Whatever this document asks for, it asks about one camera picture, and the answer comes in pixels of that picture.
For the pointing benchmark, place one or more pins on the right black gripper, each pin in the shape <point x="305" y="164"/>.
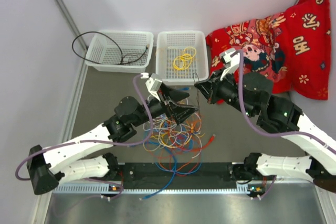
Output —
<point x="210" y="88"/>

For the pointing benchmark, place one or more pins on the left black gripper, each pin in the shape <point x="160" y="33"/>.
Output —
<point x="179" y="113"/>

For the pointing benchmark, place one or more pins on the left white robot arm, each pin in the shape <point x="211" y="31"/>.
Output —
<point x="52" y="166"/>

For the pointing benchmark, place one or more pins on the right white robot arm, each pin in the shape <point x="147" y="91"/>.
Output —
<point x="277" y="117"/>

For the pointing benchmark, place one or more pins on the right white plastic basket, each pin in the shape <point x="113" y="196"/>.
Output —
<point x="181" y="57"/>

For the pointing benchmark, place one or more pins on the white plastic basket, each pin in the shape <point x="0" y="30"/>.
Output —
<point x="181" y="57"/>
<point x="120" y="51"/>

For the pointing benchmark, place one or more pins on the left white plastic basket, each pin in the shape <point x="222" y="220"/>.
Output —
<point x="120" y="51"/>

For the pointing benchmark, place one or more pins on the red patterned pillow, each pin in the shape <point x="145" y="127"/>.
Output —
<point x="291" y="48"/>

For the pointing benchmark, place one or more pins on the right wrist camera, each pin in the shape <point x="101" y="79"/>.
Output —
<point x="231" y="61"/>

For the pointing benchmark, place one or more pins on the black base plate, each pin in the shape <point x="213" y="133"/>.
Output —
<point x="138" y="172"/>

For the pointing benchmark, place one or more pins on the white slotted cable duct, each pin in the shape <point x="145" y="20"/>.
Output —
<point x="95" y="188"/>

